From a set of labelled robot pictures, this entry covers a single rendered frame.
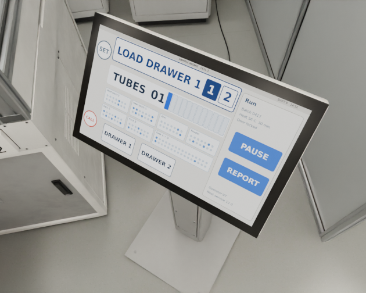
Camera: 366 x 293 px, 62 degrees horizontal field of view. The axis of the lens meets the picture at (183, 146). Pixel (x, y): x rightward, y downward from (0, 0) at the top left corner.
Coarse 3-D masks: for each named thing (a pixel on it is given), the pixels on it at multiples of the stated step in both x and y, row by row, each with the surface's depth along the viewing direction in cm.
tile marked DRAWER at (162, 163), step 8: (144, 144) 70; (144, 152) 70; (152, 152) 69; (160, 152) 68; (144, 160) 71; (152, 160) 70; (160, 160) 69; (168, 160) 68; (176, 160) 67; (160, 168) 69; (168, 168) 69; (168, 176) 69
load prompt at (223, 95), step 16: (128, 48) 65; (144, 48) 63; (128, 64) 66; (144, 64) 64; (160, 64) 63; (176, 64) 61; (160, 80) 64; (176, 80) 62; (192, 80) 61; (208, 80) 59; (208, 96) 60; (224, 96) 59
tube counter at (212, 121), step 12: (156, 96) 65; (168, 96) 64; (180, 96) 63; (168, 108) 65; (180, 108) 63; (192, 108) 62; (204, 108) 61; (192, 120) 63; (204, 120) 62; (216, 120) 61; (228, 120) 60; (216, 132) 62
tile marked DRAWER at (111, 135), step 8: (104, 128) 73; (112, 128) 72; (104, 136) 74; (112, 136) 73; (120, 136) 72; (128, 136) 71; (112, 144) 74; (120, 144) 72; (128, 144) 72; (128, 152) 72
